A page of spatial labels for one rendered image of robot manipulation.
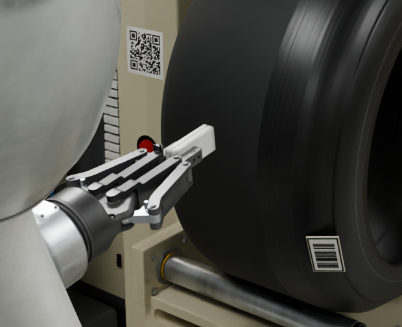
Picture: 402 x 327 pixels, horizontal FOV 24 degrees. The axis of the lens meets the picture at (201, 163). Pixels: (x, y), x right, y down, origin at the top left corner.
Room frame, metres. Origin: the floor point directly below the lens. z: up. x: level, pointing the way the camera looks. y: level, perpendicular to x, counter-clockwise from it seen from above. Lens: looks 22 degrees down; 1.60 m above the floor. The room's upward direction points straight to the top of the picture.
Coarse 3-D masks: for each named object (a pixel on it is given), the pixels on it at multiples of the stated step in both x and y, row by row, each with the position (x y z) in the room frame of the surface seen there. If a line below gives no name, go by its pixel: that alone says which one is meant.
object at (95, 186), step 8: (160, 144) 0.96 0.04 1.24; (152, 152) 0.96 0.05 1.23; (160, 152) 0.96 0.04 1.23; (144, 160) 0.94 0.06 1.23; (152, 160) 0.94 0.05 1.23; (128, 168) 0.93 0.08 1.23; (136, 168) 0.93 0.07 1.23; (144, 168) 0.93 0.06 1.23; (152, 168) 0.94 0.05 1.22; (112, 176) 0.90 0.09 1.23; (120, 176) 0.90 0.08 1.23; (128, 176) 0.91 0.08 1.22; (136, 176) 0.92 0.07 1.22; (96, 184) 0.88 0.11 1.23; (104, 184) 0.89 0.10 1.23; (112, 184) 0.89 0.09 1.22; (120, 184) 0.90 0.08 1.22; (96, 192) 0.88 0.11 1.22
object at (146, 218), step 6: (144, 204) 0.86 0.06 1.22; (138, 210) 0.85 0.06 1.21; (144, 210) 0.85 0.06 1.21; (132, 216) 0.84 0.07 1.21; (138, 216) 0.84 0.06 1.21; (144, 216) 0.84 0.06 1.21; (150, 216) 0.84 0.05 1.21; (156, 216) 0.84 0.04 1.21; (126, 222) 0.84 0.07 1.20; (132, 222) 0.85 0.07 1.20; (138, 222) 0.85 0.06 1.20; (144, 222) 0.84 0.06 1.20; (150, 222) 0.84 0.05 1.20; (156, 222) 0.84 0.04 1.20
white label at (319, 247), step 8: (312, 240) 1.03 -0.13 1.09; (320, 240) 1.02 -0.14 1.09; (328, 240) 1.02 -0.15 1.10; (336, 240) 1.02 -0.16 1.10; (312, 248) 1.03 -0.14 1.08; (320, 248) 1.03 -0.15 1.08; (328, 248) 1.03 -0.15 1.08; (336, 248) 1.02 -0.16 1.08; (312, 256) 1.04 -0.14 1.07; (320, 256) 1.03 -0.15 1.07; (328, 256) 1.03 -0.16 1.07; (336, 256) 1.03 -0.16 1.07; (312, 264) 1.04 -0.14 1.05; (320, 264) 1.04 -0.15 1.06; (328, 264) 1.04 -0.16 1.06; (336, 264) 1.03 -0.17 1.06
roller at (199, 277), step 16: (176, 256) 1.32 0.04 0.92; (176, 272) 1.29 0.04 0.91; (192, 272) 1.28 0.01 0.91; (208, 272) 1.27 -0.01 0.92; (224, 272) 1.26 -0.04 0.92; (192, 288) 1.27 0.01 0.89; (208, 288) 1.25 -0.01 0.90; (224, 288) 1.23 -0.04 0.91; (240, 288) 1.22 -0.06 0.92; (256, 288) 1.22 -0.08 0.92; (240, 304) 1.21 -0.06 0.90; (256, 304) 1.20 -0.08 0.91; (272, 304) 1.18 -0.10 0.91; (288, 304) 1.17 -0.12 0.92; (304, 304) 1.17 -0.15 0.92; (272, 320) 1.18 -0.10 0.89; (288, 320) 1.16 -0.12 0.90; (304, 320) 1.15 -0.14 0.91; (320, 320) 1.14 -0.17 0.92; (336, 320) 1.13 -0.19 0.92; (352, 320) 1.13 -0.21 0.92
